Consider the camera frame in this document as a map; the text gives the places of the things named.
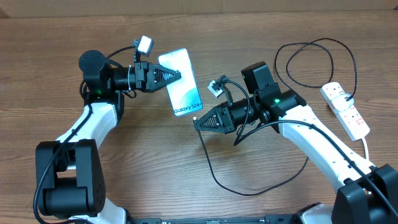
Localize Samsung Galaxy smartphone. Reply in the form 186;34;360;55
158;48;203;117

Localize black USB charging cable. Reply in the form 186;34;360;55
192;37;358;197

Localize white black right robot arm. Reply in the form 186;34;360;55
193;62;397;223

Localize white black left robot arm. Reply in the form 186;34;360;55
32;50;182;223

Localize white charger plug adapter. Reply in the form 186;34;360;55
331;93;354;113

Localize white power extension strip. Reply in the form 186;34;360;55
320;82;370;141

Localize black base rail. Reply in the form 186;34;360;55
126;214;295;224

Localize white power strip cord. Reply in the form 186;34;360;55
361;137;371;161

